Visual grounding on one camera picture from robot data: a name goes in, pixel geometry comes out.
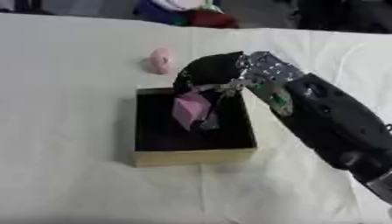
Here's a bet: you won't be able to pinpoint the dark chair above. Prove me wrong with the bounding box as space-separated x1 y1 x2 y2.
294 0 392 34

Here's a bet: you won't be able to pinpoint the tan box with dark inside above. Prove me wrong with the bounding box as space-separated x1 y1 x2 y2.
131 87 259 168

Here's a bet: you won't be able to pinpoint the pile of coloured bags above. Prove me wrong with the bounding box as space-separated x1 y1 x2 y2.
133 0 241 30

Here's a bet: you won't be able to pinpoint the pink round toy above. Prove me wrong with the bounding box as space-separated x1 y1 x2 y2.
148 47 177 75

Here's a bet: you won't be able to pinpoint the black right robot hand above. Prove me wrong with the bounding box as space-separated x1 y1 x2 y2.
171 51 249 130

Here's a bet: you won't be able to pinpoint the dark stand legs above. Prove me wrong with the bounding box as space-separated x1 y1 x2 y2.
0 0 55 16

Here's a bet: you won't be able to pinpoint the pink angular block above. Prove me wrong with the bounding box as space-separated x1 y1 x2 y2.
171 92 214 131

